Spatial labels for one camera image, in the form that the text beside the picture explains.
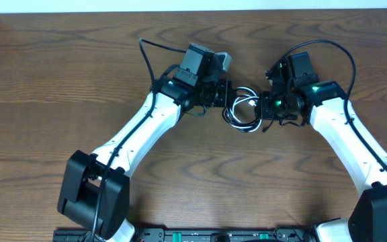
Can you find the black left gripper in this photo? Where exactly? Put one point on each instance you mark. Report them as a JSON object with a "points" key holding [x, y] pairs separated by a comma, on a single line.
{"points": [[224, 100]]}

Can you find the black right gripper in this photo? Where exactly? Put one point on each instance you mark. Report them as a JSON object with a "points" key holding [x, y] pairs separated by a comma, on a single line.
{"points": [[265, 110]]}

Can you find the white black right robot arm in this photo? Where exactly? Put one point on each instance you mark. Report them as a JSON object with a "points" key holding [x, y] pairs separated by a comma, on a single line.
{"points": [[297, 92]]}

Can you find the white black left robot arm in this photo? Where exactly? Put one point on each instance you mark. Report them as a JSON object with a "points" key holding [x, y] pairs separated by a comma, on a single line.
{"points": [[95, 190]]}

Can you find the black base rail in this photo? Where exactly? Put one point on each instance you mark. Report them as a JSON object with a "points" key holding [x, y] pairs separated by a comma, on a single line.
{"points": [[283, 233]]}

